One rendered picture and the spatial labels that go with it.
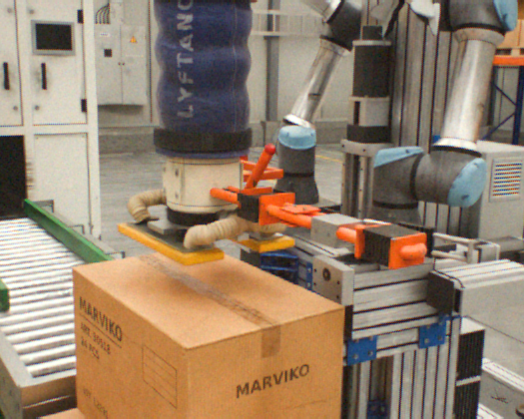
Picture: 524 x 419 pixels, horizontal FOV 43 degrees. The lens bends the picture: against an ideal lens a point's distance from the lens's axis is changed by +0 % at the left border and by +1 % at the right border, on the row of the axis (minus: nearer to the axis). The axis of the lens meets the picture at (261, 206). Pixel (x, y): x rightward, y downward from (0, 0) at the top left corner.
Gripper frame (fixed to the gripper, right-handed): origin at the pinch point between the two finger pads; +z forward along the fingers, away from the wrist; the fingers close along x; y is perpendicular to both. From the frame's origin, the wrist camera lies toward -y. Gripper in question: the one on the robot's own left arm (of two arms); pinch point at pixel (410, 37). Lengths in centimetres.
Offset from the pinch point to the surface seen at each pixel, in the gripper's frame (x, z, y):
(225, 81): -26.7, 9.2, 27.4
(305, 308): -12, 58, 14
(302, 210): 1.1, 32.1, 23.7
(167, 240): -30, 44, 40
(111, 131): -948, 117, -188
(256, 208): -9.2, 33.2, 28.4
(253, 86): -957, 47, -443
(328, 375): -9, 73, 10
